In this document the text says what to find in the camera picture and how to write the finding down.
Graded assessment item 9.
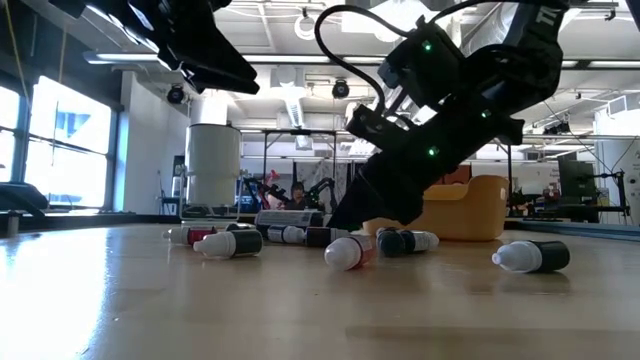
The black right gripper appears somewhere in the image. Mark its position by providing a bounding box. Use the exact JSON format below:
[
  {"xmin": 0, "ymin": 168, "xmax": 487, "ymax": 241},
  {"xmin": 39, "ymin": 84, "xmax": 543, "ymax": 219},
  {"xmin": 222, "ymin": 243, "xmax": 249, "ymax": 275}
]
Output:
[{"xmin": 326, "ymin": 98, "xmax": 526, "ymax": 230}]

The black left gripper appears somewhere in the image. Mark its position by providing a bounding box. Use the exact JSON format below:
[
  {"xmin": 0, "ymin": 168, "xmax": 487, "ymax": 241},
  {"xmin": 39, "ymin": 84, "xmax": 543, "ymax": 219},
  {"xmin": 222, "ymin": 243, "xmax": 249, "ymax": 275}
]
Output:
[{"xmin": 48, "ymin": 0, "xmax": 262, "ymax": 96}]

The small red food coloring bottle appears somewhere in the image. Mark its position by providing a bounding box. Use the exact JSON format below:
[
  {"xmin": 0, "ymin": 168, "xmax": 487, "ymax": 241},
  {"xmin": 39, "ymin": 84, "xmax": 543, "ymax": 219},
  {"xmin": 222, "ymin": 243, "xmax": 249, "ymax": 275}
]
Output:
[{"xmin": 323, "ymin": 234, "xmax": 376, "ymax": 272}]

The yellow plastic bin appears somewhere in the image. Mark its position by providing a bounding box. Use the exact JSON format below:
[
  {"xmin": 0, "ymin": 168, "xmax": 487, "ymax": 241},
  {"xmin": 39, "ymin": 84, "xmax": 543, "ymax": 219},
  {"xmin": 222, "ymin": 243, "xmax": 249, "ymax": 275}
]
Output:
[{"xmin": 363, "ymin": 174, "xmax": 510, "ymax": 242}]

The large green food coloring bottle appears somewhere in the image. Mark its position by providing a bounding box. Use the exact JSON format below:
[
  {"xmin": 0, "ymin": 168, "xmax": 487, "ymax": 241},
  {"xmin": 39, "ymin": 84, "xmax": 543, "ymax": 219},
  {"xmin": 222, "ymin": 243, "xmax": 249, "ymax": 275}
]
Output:
[{"xmin": 253, "ymin": 209, "xmax": 325, "ymax": 230}]

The small blue food coloring bottle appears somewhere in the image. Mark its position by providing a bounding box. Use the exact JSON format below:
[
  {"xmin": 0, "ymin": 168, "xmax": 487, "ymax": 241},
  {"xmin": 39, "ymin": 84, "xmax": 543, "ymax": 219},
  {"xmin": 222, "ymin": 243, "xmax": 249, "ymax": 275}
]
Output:
[{"xmin": 266, "ymin": 224, "xmax": 307, "ymax": 245}]

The small black food coloring bottle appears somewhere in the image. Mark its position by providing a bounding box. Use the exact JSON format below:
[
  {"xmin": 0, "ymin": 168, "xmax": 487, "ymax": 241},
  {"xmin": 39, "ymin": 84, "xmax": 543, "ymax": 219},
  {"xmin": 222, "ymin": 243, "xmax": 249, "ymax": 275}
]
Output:
[
  {"xmin": 491, "ymin": 239, "xmax": 572, "ymax": 275},
  {"xmin": 192, "ymin": 228, "xmax": 264, "ymax": 260}
]

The person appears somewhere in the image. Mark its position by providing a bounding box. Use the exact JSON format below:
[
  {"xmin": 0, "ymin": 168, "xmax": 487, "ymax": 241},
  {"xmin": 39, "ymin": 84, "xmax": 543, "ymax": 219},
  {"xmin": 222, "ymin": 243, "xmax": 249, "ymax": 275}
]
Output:
[{"xmin": 283, "ymin": 180, "xmax": 310, "ymax": 212}]

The white cylindrical canister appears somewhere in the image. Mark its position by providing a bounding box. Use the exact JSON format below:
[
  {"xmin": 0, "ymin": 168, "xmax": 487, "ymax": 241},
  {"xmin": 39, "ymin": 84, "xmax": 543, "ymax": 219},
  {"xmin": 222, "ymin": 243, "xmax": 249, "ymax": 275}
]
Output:
[{"xmin": 185, "ymin": 123, "xmax": 243, "ymax": 208}]

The blue and red background robot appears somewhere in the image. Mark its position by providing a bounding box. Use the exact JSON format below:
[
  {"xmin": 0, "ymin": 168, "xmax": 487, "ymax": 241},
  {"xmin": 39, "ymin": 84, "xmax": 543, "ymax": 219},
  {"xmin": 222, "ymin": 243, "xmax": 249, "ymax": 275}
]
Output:
[{"xmin": 238, "ymin": 169, "xmax": 282, "ymax": 214}]

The large window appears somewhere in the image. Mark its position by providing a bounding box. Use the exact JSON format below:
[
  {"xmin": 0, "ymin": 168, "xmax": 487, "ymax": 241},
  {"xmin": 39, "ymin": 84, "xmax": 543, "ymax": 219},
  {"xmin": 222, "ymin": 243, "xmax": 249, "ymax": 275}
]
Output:
[
  {"xmin": 24, "ymin": 74, "xmax": 115, "ymax": 211},
  {"xmin": 0, "ymin": 84, "xmax": 21, "ymax": 184}
]

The black monitor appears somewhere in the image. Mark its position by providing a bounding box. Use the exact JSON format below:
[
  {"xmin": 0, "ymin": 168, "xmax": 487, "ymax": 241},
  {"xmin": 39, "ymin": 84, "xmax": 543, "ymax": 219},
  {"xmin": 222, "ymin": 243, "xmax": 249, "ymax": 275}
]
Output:
[{"xmin": 558, "ymin": 158, "xmax": 597, "ymax": 200}]

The black rounded fixture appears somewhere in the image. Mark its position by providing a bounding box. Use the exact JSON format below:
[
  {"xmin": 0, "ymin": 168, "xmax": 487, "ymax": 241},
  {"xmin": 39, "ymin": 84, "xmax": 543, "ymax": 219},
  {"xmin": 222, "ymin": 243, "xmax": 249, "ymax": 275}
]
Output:
[{"xmin": 0, "ymin": 181, "xmax": 50, "ymax": 237}]

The white ring lamp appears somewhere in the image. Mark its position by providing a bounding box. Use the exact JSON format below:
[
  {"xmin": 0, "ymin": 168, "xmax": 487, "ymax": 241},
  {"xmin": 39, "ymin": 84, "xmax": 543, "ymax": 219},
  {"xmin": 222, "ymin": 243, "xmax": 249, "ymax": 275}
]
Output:
[{"xmin": 293, "ymin": 10, "xmax": 318, "ymax": 42}]

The black camera cable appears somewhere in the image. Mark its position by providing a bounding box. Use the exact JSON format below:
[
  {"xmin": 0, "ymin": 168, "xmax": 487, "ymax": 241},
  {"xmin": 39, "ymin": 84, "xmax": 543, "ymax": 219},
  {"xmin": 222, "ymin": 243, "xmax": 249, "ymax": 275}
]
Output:
[{"xmin": 314, "ymin": 4, "xmax": 426, "ymax": 119}]

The black metal stand frame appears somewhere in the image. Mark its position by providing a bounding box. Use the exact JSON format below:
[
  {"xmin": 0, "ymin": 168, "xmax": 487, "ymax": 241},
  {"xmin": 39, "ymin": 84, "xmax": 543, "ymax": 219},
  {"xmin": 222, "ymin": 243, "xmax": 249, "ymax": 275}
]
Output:
[{"xmin": 260, "ymin": 128, "xmax": 339, "ymax": 211}]

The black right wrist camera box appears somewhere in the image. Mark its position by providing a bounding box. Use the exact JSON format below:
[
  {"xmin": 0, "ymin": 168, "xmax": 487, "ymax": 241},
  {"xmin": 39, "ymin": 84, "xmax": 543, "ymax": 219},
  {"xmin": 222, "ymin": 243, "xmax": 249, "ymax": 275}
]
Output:
[{"xmin": 378, "ymin": 17, "xmax": 466, "ymax": 109}]

